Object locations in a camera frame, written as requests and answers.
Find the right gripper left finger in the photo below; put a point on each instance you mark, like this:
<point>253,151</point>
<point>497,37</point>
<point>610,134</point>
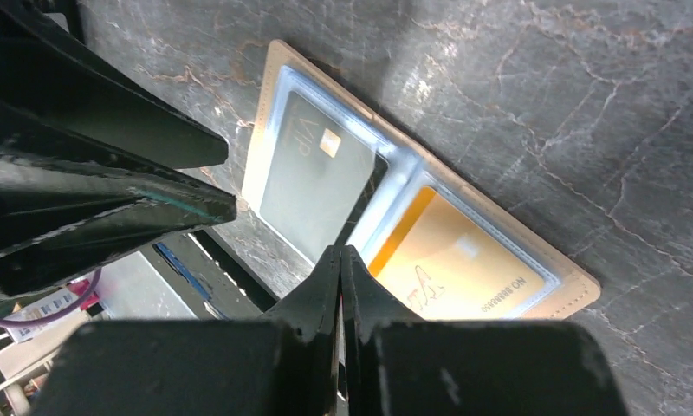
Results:
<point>284,362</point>

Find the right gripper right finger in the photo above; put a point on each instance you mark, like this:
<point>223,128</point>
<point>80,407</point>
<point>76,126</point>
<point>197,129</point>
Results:
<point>400,364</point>

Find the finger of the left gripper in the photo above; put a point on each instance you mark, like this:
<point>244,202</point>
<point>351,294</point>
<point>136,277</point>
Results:
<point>47,70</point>
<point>62,218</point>

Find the black credit card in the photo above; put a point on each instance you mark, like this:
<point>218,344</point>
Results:
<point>321,179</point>

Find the orange credit card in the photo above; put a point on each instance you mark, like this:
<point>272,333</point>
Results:
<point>443,266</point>

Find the beige leather card holder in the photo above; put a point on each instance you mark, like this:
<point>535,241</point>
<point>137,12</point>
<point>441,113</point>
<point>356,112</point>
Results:
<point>568,288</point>

